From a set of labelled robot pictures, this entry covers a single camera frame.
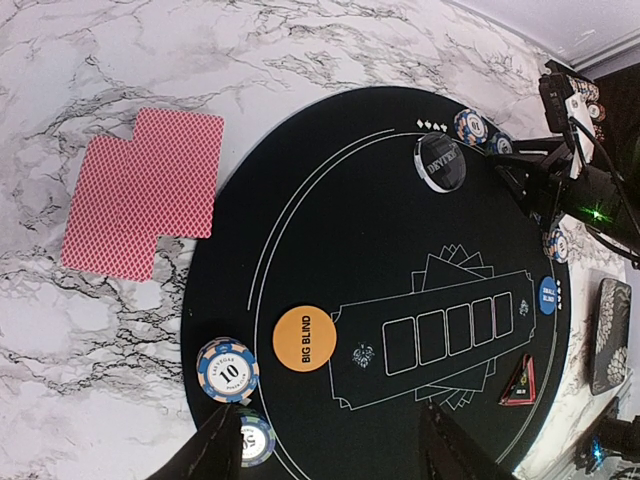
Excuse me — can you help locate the red playing card deck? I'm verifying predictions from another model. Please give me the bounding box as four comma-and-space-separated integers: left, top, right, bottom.
60, 108, 225, 282

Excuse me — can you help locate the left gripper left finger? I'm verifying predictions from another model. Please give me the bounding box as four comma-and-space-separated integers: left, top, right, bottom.
160, 405, 243, 480

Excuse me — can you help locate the floral patterned pouch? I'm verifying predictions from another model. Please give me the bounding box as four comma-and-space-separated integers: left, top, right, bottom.
589, 278, 632, 396

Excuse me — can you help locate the red triangle all-in marker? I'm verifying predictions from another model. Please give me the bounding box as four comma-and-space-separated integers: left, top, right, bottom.
499, 353, 537, 407

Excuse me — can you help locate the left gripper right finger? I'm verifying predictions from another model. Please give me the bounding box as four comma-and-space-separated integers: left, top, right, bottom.
418, 401, 515, 480

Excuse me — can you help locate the orange big blind button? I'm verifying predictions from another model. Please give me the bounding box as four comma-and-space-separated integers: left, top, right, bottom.
272, 305, 337, 373

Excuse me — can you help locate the green chip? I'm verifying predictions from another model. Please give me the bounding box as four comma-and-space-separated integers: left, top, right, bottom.
487, 132, 513, 155
239, 408, 276, 468

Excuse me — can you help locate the black poker chip case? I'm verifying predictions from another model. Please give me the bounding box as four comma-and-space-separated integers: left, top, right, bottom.
555, 49, 639, 150

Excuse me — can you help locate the round black poker mat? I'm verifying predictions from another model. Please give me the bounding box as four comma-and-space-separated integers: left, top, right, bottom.
181, 87, 571, 479

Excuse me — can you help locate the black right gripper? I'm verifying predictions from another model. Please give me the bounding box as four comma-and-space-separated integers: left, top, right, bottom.
487, 60, 639, 256

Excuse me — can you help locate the black dealer button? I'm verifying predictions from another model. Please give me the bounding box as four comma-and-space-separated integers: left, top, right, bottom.
413, 132, 466, 194

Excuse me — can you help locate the blue small blind button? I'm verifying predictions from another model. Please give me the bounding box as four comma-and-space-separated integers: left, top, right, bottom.
538, 276, 558, 316

